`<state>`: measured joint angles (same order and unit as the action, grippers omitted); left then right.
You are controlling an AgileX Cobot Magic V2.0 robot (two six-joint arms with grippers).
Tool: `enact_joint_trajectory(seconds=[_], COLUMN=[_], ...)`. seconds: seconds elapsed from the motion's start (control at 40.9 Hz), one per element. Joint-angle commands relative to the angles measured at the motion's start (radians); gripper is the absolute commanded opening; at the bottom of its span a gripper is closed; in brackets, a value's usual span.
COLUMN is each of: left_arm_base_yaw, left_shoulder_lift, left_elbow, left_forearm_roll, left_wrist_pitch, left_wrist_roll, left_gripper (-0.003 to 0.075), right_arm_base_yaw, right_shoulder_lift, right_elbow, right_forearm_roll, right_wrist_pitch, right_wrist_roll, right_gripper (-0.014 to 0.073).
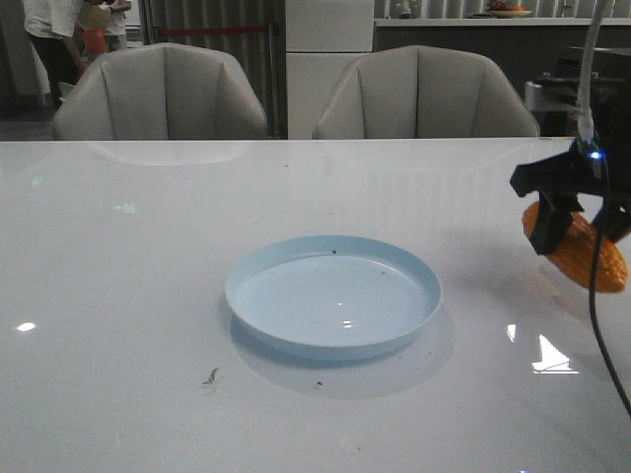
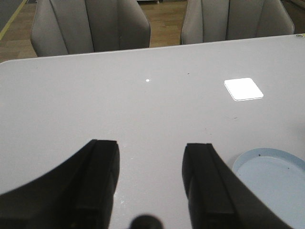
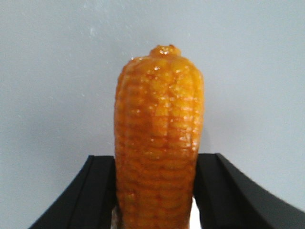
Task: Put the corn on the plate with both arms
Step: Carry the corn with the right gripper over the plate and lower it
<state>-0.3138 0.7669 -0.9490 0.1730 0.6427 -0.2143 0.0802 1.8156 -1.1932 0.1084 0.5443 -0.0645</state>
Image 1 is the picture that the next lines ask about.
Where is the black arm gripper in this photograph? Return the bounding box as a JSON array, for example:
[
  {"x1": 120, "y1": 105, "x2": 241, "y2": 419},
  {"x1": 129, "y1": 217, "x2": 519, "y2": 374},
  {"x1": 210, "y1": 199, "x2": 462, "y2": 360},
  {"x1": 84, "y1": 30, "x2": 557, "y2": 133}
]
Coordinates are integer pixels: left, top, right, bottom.
[{"x1": 510, "y1": 91, "x2": 631, "y2": 255}]

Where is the light blue round plate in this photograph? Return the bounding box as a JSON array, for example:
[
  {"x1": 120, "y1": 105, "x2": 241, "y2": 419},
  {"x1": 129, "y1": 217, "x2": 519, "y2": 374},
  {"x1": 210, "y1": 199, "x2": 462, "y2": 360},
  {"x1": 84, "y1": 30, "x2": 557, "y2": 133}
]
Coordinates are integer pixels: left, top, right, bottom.
[{"x1": 225, "y1": 235, "x2": 443, "y2": 362}]

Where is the dark kitchen counter cabinet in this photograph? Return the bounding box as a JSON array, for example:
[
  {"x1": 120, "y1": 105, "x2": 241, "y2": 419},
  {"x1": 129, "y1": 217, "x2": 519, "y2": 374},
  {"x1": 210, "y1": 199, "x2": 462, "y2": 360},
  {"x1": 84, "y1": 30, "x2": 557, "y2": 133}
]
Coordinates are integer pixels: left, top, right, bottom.
[{"x1": 373, "y1": 17, "x2": 631, "y2": 100}]

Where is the grey upholstered chair right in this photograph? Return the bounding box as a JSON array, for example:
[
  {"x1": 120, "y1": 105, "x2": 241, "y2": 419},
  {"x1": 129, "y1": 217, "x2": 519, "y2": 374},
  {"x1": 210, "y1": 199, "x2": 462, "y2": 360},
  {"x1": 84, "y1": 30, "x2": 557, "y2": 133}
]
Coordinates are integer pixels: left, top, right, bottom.
[{"x1": 313, "y1": 45, "x2": 539, "y2": 140}]

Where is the grey upholstered chair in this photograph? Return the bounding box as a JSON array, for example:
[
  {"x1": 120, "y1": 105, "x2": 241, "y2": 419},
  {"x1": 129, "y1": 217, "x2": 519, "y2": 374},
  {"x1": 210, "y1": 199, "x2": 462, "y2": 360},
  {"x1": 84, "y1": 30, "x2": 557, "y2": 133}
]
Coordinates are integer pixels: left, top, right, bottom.
[
  {"x1": 52, "y1": 42, "x2": 267, "y2": 141},
  {"x1": 313, "y1": 45, "x2": 539, "y2": 140}
]

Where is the fruit bowl on counter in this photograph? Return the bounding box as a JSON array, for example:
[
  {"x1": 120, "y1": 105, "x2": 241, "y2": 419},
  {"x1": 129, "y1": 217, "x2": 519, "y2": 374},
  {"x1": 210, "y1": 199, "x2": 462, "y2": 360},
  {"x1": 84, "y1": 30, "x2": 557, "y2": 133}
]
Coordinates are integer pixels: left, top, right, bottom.
[{"x1": 487, "y1": 0, "x2": 531, "y2": 19}]

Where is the white refrigerator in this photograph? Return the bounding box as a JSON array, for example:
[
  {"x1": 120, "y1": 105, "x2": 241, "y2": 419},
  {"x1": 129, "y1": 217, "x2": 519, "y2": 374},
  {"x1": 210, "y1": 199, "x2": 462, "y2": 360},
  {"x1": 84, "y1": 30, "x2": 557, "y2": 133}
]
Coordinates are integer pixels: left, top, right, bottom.
[{"x1": 285, "y1": 1, "x2": 374, "y2": 140}]

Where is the grey upholstered chair left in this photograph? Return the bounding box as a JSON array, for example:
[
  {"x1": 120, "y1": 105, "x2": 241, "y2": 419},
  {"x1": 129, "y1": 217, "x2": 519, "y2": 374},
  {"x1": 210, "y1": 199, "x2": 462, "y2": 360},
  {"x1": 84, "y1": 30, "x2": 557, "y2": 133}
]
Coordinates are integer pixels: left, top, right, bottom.
[{"x1": 52, "y1": 42, "x2": 267, "y2": 141}]

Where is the red barrier belt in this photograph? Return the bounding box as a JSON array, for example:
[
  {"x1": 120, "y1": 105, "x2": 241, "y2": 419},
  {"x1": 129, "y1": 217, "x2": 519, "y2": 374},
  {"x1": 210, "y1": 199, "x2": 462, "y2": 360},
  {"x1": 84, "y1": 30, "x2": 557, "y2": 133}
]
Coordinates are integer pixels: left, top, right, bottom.
[{"x1": 151, "y1": 23, "x2": 279, "y2": 42}]

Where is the person in white shirt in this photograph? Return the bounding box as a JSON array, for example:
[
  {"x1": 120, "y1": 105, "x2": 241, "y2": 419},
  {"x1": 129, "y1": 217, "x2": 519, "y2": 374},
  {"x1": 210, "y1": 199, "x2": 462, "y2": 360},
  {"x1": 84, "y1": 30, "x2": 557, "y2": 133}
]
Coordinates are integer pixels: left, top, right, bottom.
[{"x1": 23, "y1": 0, "x2": 101, "y2": 109}]

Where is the white cable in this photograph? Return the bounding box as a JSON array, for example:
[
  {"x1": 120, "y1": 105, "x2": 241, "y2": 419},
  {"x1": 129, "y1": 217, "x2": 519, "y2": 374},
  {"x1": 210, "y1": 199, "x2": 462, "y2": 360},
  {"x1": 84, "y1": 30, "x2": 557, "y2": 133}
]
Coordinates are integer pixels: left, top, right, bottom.
[{"x1": 577, "y1": 0, "x2": 617, "y2": 140}]

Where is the black cable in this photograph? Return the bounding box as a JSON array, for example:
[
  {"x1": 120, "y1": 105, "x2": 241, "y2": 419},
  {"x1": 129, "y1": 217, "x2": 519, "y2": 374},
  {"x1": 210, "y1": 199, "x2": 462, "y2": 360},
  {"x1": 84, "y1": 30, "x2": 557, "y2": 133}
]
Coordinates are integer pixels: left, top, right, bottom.
[{"x1": 587, "y1": 142, "x2": 631, "y2": 420}]

